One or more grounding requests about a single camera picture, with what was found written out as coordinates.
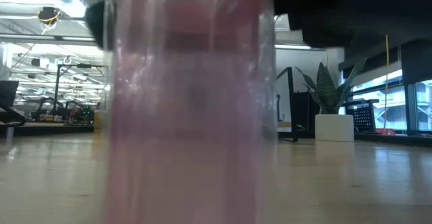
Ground distant robot workstation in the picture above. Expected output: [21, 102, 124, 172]
[32, 95, 97, 124]

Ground large orange medicine bottle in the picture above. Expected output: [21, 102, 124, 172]
[93, 111, 109, 134]

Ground black background cabinet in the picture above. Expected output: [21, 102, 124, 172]
[292, 91, 320, 139]

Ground small pink medicine bottle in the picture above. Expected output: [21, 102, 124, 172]
[103, 0, 279, 224]

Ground black perforated cart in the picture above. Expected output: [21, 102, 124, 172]
[344, 99, 381, 134]

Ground dark background monitor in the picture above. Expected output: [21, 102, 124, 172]
[0, 80, 20, 109]

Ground black background rig frame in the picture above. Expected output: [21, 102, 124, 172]
[52, 63, 109, 120]

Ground yellow black ceiling cord reel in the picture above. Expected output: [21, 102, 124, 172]
[36, 6, 61, 35]

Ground potted snake plant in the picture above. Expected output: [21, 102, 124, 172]
[295, 57, 369, 143]

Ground black aluminium rig frame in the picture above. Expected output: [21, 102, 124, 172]
[0, 124, 432, 148]

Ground ceiling strip light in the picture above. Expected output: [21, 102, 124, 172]
[275, 43, 327, 52]

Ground yellow hanging cable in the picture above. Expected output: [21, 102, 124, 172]
[383, 34, 391, 130]

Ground wooden shelf with black frame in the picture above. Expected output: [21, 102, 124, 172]
[275, 66, 300, 143]

